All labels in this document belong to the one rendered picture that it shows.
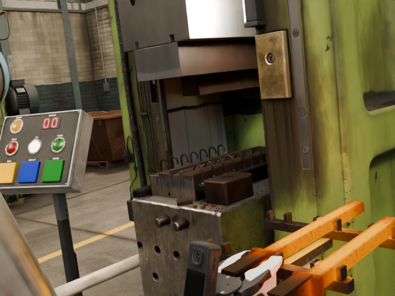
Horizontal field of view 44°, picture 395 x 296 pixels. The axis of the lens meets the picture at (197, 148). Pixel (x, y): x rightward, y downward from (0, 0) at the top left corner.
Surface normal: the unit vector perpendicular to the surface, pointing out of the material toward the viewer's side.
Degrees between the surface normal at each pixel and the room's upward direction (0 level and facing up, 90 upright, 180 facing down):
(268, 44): 90
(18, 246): 72
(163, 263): 90
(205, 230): 90
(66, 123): 60
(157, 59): 90
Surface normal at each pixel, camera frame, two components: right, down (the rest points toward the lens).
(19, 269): 0.78, -0.29
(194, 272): -0.71, -0.13
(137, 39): -0.71, 0.18
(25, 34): 0.76, -0.01
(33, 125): -0.36, -0.34
